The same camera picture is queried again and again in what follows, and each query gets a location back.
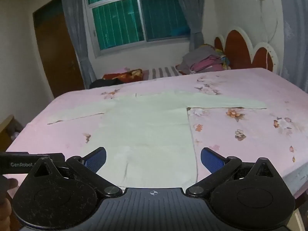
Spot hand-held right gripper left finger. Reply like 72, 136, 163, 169
28, 147, 123, 197

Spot black cloth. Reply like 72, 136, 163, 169
89, 78, 124, 89

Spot grey curtain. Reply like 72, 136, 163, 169
172, 0, 205, 51
60, 0, 97, 89
277, 0, 308, 92

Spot white wall cable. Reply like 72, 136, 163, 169
256, 0, 280, 73

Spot person's left hand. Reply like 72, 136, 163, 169
0, 174, 20, 227

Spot wooden bedside furniture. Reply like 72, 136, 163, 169
0, 115, 24, 152

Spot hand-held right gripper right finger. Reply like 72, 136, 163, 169
186, 147, 281, 197

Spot brown wooden door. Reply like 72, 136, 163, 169
32, 0, 85, 99

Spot grey striped pillow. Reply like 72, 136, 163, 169
143, 66, 180, 80

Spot white long-sleeve shirt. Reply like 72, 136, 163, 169
47, 90, 267, 188

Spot pink floral bed sheet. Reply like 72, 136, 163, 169
5, 67, 308, 199

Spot stack of folded clothes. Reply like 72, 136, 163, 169
176, 44, 232, 75

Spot white-framed window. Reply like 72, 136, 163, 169
83, 0, 192, 58

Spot red floral blanket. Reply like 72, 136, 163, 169
102, 69, 144, 81

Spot brown heart-shaped headboard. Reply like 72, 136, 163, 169
214, 26, 282, 75

